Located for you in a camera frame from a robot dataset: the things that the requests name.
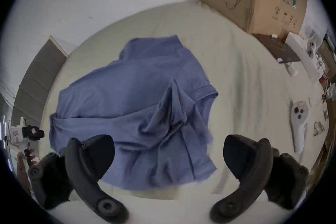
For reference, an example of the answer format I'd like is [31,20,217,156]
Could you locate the blue shirt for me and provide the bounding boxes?
[49,35,219,191]

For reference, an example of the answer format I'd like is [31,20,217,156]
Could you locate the white hand controller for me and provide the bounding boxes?
[307,39,320,61]
[290,100,309,153]

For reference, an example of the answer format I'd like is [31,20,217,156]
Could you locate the bed with beige sheet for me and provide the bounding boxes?
[41,0,332,224]

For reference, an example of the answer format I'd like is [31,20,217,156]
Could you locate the long white box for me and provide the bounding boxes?
[285,32,324,84]

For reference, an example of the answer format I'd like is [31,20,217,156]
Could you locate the person's left hand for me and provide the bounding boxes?
[17,149,40,175]

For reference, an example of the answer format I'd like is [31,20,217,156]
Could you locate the small clear plastic bag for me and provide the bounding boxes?
[313,121,325,137]

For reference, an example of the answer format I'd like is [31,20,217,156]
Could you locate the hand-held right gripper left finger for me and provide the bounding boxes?
[27,134,129,224]

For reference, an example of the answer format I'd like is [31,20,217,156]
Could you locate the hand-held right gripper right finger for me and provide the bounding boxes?
[210,134,310,222]

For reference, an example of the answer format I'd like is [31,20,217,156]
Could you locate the dark brown flat box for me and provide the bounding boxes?
[253,33,301,64]

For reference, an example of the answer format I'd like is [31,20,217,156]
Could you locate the grey padded headboard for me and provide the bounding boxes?
[12,39,69,139]

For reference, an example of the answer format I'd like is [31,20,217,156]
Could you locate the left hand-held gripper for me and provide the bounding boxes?
[7,116,45,166]

